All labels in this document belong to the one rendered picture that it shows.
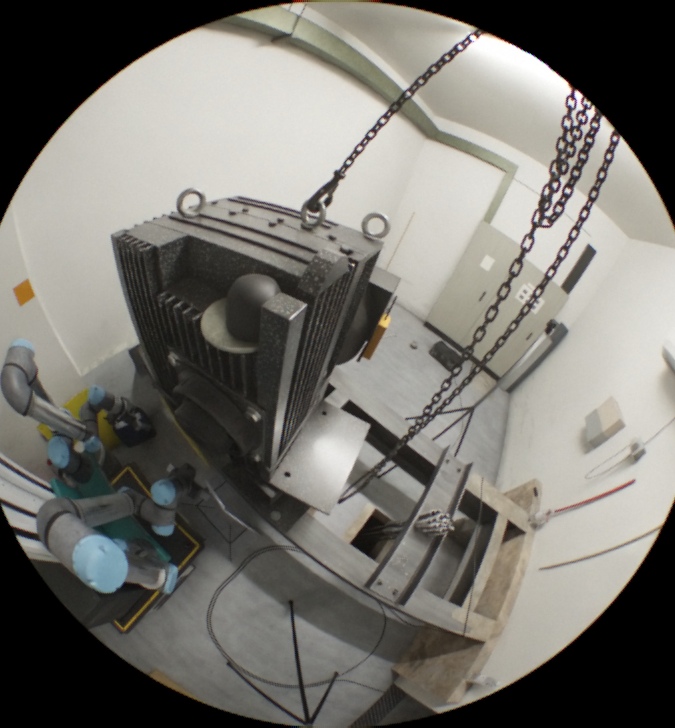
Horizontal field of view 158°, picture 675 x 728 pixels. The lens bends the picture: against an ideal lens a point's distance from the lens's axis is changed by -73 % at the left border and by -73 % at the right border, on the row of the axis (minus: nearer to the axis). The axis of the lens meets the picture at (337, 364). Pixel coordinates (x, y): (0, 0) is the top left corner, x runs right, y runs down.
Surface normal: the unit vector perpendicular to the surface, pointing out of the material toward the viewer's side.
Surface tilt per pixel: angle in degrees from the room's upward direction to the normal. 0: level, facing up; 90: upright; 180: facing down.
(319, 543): 0
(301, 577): 0
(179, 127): 90
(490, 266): 90
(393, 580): 0
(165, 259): 90
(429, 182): 90
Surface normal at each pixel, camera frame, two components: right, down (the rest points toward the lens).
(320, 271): -0.04, -0.13
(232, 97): 0.76, 0.59
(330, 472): 0.26, -0.65
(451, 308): -0.59, 0.48
